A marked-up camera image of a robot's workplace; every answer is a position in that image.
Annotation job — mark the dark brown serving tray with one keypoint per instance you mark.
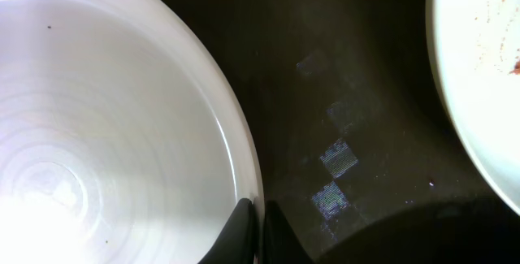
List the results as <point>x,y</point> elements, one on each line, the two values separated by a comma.
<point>353,143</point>

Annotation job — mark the cream plastic plate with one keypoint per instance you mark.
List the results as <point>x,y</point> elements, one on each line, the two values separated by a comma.
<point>473,48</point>

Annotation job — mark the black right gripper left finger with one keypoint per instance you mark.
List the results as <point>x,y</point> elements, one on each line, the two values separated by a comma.
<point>237,242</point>

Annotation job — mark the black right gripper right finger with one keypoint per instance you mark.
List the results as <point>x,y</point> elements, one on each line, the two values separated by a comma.
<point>280,243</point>

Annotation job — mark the pink plastic plate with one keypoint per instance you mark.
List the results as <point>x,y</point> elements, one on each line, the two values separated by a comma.
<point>121,139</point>

